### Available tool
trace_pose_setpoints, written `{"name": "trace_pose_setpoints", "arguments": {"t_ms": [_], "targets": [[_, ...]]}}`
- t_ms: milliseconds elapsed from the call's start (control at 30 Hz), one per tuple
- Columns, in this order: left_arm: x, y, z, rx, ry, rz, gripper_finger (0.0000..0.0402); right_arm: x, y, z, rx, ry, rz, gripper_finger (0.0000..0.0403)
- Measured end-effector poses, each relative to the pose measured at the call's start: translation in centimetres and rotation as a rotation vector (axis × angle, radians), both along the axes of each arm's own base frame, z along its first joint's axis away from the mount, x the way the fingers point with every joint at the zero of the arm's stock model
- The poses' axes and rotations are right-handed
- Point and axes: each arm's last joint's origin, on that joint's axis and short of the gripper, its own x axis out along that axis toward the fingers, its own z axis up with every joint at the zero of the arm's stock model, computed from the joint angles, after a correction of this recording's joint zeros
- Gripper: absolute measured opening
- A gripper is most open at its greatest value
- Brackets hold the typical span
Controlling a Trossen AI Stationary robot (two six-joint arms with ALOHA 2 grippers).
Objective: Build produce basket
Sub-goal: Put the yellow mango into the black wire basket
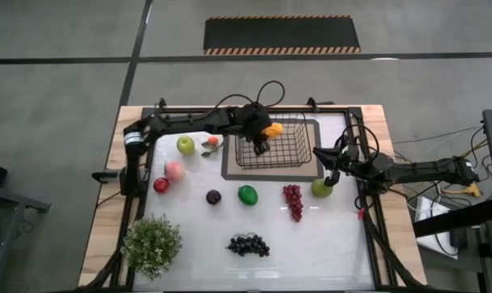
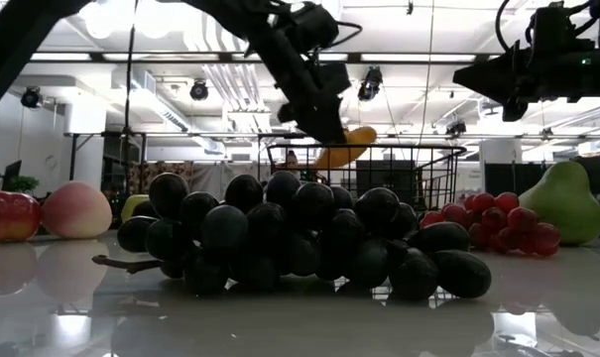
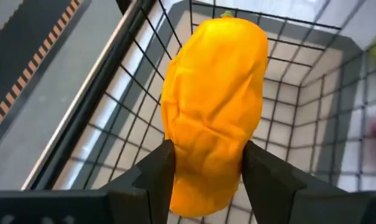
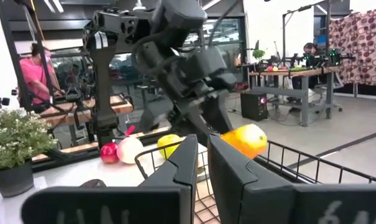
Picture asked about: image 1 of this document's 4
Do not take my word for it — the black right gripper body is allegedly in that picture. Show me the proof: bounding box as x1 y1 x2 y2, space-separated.
333 140 372 180

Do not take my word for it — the black grape bunch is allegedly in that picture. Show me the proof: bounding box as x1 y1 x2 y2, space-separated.
226 232 271 258

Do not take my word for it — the yellow-orange mango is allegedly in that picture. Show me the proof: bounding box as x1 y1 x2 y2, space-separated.
262 122 285 140

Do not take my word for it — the dark purple plum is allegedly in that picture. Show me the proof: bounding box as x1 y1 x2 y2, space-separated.
205 189 223 206

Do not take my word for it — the red grape bunch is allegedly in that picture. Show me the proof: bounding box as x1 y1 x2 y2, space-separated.
282 184 305 223

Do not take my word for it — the red apple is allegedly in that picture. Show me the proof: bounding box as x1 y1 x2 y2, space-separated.
153 177 171 195

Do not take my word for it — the green potted plant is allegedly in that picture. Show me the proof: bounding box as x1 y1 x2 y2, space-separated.
121 213 184 282

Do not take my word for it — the black crossbar beam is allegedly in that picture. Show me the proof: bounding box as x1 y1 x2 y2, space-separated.
411 197 492 239

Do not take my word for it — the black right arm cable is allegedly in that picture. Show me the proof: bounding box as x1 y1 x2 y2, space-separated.
342 124 380 164

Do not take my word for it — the yellow power plug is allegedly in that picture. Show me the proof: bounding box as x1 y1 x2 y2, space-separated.
442 181 482 199

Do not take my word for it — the black aluminium table frame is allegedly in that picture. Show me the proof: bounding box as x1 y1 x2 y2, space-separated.
78 97 428 292

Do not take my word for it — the white table cover sheet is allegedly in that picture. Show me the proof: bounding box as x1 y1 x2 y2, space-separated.
132 112 376 291

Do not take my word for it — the black wire basket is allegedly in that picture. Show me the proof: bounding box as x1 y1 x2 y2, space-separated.
233 112 314 170

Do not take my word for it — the small orange with leaves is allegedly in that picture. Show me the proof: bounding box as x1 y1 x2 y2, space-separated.
200 135 224 159

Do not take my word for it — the grey metal stand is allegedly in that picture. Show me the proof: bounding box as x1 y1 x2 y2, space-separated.
0 182 51 286

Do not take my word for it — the green apple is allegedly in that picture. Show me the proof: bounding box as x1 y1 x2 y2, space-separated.
176 135 196 156

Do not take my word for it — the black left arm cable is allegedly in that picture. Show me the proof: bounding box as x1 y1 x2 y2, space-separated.
212 80 286 113

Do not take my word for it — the dark green avocado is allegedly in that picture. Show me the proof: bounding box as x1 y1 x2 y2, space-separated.
237 185 259 207

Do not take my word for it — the black hazard-striped floor mat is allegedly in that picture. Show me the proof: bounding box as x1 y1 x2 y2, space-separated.
202 15 362 56

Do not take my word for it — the beige placemat with grey border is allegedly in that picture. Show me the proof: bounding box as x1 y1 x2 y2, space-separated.
220 117 324 182

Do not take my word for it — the white box on floor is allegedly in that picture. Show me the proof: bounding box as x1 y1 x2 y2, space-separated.
414 195 460 260

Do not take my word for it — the pink peach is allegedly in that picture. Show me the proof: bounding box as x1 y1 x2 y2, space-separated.
163 160 186 183

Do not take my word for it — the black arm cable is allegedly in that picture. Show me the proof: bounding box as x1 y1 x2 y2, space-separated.
342 124 380 164
212 80 286 113

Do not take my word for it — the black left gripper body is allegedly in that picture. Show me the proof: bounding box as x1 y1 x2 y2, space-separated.
229 103 273 143

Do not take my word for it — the green pear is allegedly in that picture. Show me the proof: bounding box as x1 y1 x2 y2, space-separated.
310 177 334 199

